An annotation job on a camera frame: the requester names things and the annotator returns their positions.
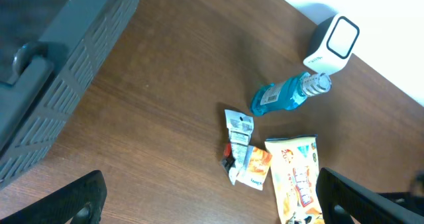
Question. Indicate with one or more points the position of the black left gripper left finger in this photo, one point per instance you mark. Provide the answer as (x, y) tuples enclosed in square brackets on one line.
[(81, 201)]

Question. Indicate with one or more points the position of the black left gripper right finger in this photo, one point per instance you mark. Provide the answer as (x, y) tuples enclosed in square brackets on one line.
[(345, 201)]

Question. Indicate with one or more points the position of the yellow snack bag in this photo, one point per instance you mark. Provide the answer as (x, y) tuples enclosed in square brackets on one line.
[(294, 170)]

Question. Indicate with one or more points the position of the orange white small box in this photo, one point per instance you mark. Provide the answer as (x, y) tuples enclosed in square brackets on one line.
[(255, 167)]

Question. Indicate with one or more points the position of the teal mouthwash bottle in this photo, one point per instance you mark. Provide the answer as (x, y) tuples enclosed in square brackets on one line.
[(290, 94)]

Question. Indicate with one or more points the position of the silver triangular snack packet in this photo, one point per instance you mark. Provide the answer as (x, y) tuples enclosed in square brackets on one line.
[(240, 128)]

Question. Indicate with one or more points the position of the white barcode scanner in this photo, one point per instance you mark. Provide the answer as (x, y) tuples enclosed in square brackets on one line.
[(331, 44)]

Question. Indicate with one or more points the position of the grey plastic lattice basket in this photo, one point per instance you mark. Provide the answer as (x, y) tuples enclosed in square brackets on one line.
[(51, 50)]

